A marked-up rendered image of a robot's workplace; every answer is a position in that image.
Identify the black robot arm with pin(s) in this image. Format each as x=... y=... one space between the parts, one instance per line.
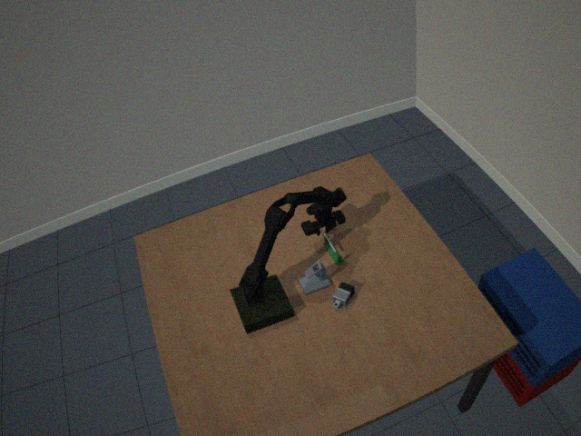
x=275 y=220

